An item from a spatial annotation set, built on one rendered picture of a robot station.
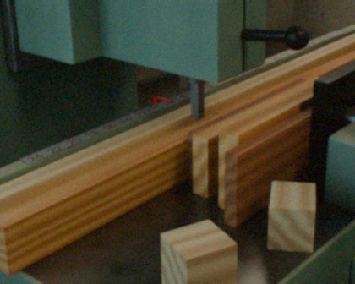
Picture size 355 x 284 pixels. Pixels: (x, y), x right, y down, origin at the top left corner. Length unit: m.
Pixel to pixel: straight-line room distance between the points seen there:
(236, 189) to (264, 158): 0.04
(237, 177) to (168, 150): 0.09
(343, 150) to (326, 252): 0.09
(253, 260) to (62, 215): 0.15
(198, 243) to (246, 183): 0.11
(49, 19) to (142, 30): 0.09
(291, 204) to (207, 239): 0.09
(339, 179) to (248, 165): 0.08
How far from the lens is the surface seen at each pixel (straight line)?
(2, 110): 0.70
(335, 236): 0.54
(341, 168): 0.57
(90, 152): 0.56
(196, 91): 0.61
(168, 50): 0.58
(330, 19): 4.50
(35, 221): 0.50
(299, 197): 0.52
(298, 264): 0.51
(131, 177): 0.56
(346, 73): 0.61
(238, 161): 0.52
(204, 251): 0.44
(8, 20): 0.67
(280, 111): 0.58
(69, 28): 0.61
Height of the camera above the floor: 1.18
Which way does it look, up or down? 23 degrees down
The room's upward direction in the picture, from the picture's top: 1 degrees counter-clockwise
